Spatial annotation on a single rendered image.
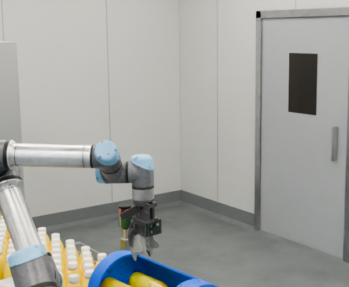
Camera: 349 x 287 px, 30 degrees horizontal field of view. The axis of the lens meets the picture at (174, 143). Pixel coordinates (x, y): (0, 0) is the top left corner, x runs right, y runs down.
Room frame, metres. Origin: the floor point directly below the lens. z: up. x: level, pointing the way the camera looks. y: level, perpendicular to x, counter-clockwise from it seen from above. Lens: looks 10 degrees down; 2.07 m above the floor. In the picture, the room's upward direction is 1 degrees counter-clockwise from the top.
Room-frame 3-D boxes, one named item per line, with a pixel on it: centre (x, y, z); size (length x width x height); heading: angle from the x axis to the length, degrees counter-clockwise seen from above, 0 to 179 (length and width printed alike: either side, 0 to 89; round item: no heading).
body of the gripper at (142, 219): (2.16, 0.10, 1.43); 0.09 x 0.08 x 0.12; 41
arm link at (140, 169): (2.17, 0.11, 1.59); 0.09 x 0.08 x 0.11; 88
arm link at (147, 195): (2.17, 0.11, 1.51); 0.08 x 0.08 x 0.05
